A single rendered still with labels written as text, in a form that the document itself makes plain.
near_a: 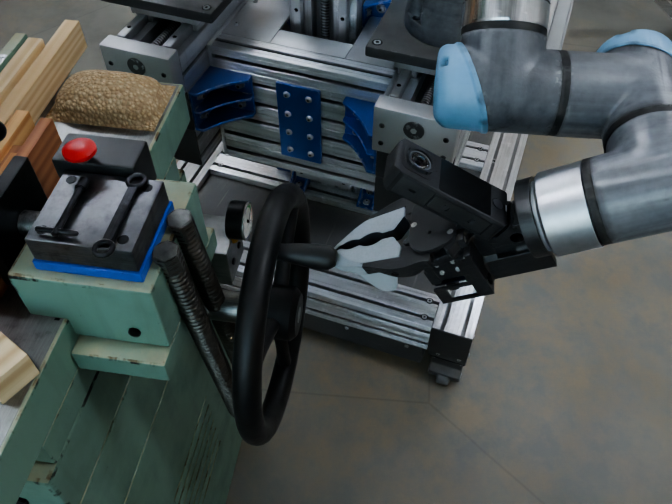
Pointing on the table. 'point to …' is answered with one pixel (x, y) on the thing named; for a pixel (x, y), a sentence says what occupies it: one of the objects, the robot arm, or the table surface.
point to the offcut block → (14, 368)
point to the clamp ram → (17, 209)
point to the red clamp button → (79, 150)
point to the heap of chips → (111, 100)
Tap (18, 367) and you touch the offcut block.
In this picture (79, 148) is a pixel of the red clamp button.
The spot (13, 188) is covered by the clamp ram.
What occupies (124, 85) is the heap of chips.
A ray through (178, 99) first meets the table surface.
